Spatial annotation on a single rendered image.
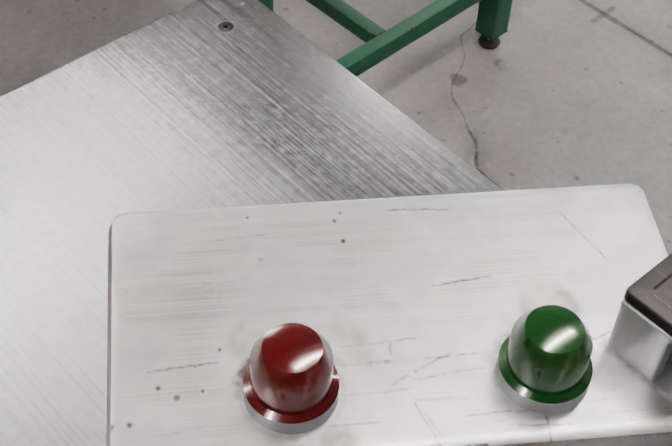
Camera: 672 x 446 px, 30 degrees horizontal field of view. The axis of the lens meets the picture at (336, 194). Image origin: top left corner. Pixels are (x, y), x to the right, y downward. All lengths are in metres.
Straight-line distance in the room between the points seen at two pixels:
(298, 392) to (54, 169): 1.00
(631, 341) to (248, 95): 1.04
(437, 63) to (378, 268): 2.32
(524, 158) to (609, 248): 2.12
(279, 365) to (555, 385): 0.07
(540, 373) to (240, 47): 1.12
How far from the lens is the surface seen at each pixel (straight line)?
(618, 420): 0.35
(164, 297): 0.37
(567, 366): 0.34
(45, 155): 1.32
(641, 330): 0.35
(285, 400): 0.33
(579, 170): 2.51
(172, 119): 1.35
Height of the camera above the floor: 1.76
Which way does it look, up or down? 47 degrees down
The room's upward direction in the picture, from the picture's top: 3 degrees clockwise
